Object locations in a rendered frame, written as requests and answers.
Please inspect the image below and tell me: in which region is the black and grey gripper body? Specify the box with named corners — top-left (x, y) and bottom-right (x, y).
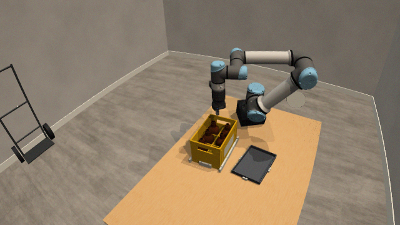
top-left (209, 81), bottom-right (226, 111)

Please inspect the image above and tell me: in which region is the yellow crate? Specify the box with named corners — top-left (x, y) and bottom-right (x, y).
top-left (190, 116), bottom-right (237, 169)

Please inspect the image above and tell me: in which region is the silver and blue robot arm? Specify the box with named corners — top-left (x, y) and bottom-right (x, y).
top-left (211, 48), bottom-right (318, 122)

